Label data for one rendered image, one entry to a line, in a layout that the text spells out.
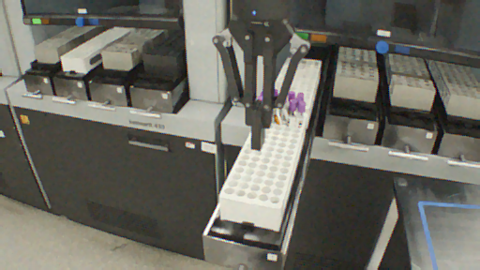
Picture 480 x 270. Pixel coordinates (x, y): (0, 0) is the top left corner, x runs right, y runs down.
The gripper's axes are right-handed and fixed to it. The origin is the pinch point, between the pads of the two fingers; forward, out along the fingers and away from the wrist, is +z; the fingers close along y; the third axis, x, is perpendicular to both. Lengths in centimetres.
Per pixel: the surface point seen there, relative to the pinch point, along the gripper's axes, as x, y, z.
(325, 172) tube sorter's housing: -36, -11, 35
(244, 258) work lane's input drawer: 8.6, -0.4, 20.1
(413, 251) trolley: 4.8, -26.9, 15.4
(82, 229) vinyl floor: -39, 92, 98
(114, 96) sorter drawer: -36, 53, 21
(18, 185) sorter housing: -36, 123, 77
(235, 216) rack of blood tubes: 5.0, 2.0, 14.4
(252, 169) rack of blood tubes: -3.3, 1.6, 11.0
